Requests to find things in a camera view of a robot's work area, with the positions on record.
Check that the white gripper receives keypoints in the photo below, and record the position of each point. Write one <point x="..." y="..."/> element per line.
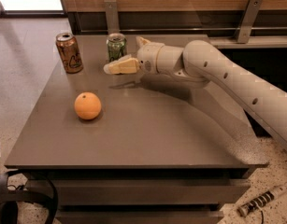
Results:
<point x="147" y="57"/>

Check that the green soda can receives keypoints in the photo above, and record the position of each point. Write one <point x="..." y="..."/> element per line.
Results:
<point x="116" y="44"/>

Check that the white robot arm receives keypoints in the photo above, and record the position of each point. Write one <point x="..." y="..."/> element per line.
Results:
<point x="199" y="63"/>

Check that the orange-brown soda can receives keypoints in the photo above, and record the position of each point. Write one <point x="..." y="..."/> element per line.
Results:
<point x="68" y="49"/>

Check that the orange fruit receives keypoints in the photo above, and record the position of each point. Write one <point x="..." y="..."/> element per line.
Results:
<point x="87" y="106"/>

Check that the grey table with drawers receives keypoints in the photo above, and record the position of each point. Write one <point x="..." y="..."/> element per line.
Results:
<point x="159" y="152"/>

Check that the black chair base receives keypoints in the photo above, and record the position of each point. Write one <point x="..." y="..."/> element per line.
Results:
<point x="10" y="197"/>

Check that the white power strip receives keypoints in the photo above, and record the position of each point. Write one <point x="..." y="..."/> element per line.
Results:
<point x="261" y="200"/>

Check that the left metal wall bracket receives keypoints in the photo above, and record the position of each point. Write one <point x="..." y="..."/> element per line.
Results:
<point x="112" y="16"/>

